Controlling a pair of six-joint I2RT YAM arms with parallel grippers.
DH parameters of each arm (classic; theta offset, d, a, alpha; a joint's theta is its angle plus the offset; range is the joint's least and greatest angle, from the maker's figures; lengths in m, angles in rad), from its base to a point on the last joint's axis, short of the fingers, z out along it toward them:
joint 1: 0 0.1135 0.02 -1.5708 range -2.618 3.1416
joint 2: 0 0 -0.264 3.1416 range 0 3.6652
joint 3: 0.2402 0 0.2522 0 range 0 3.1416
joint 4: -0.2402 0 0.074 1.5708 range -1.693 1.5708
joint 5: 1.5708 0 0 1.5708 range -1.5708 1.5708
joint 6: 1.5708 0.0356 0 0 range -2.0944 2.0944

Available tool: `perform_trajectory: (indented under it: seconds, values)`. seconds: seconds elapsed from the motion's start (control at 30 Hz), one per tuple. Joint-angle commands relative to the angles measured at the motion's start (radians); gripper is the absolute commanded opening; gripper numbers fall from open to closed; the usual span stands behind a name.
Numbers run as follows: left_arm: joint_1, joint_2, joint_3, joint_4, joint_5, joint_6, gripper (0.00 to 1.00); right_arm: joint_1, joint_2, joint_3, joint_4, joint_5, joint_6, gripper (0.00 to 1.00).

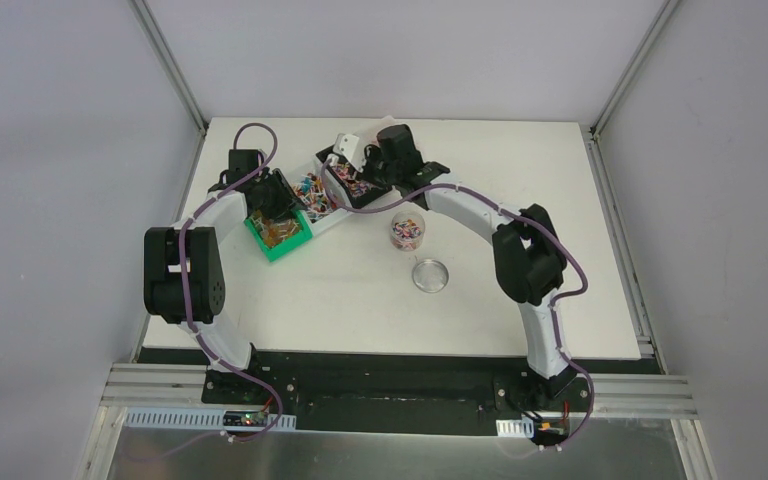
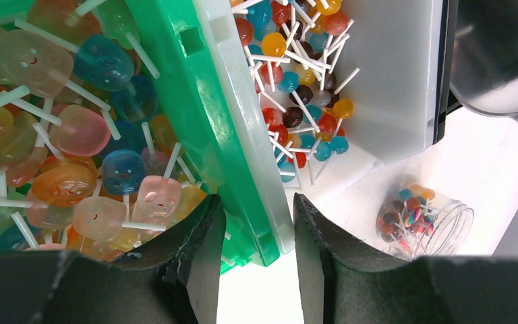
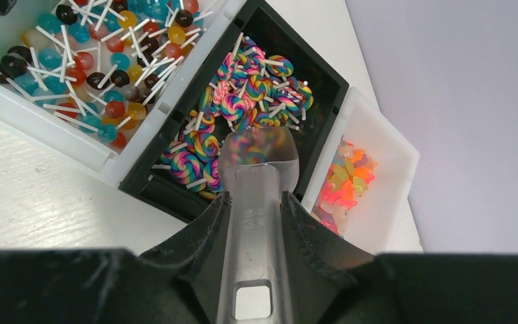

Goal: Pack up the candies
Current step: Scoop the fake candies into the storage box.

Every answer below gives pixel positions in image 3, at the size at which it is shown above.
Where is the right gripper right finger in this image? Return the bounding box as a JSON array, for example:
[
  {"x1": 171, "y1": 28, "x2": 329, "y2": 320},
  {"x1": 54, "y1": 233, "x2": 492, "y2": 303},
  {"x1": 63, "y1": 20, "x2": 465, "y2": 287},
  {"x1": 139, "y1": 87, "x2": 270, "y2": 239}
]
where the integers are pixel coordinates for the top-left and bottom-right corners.
[{"x1": 281, "y1": 191, "x2": 384, "y2": 323}]

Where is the black lollipop bin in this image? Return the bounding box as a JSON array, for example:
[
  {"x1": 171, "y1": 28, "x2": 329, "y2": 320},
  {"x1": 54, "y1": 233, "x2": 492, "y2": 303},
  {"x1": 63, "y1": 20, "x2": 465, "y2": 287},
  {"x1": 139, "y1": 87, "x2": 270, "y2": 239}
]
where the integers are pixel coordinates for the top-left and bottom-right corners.
[{"x1": 119, "y1": 1, "x2": 349, "y2": 223}]

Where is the white lollipop bin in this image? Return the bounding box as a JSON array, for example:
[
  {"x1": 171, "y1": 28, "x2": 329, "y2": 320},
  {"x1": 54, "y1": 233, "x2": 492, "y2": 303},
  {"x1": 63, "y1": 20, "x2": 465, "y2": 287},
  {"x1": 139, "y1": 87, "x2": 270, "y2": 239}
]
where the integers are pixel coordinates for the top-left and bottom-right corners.
[{"x1": 0, "y1": 1, "x2": 251, "y2": 187}]

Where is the clear plastic scoop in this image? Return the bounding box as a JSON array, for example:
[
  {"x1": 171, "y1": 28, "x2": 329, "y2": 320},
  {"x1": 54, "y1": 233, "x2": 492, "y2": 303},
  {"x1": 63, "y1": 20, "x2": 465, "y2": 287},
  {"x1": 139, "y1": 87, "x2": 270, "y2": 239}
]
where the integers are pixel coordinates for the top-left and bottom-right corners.
[{"x1": 217, "y1": 127, "x2": 299, "y2": 323}]

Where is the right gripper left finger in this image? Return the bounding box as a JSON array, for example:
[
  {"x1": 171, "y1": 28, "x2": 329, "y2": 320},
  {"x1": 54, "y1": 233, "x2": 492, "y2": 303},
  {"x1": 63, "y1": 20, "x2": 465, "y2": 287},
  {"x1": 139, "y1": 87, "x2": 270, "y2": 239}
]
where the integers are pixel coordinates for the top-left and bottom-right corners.
[{"x1": 140, "y1": 192, "x2": 231, "y2": 323}]

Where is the white gummy bin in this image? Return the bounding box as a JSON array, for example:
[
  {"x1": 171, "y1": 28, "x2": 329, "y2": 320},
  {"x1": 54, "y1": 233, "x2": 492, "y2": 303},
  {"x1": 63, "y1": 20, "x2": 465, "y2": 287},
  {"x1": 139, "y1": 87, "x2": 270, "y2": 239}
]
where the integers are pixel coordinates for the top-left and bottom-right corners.
[{"x1": 302, "y1": 87, "x2": 423, "y2": 254}]

